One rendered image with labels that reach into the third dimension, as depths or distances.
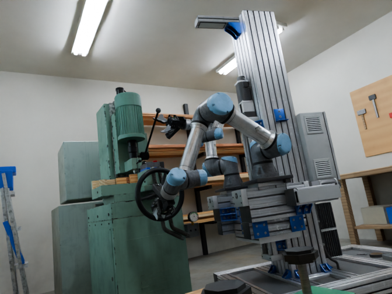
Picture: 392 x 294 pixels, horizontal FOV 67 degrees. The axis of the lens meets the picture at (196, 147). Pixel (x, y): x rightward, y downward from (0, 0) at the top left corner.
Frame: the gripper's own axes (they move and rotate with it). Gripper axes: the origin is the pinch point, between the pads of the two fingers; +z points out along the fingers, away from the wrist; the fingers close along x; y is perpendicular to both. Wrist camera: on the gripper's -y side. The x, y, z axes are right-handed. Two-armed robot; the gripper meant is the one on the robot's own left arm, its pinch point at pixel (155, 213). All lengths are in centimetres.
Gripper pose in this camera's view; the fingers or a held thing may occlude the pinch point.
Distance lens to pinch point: 155.5
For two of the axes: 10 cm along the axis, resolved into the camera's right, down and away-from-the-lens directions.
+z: -3.4, 6.7, 6.6
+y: 3.8, 7.4, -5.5
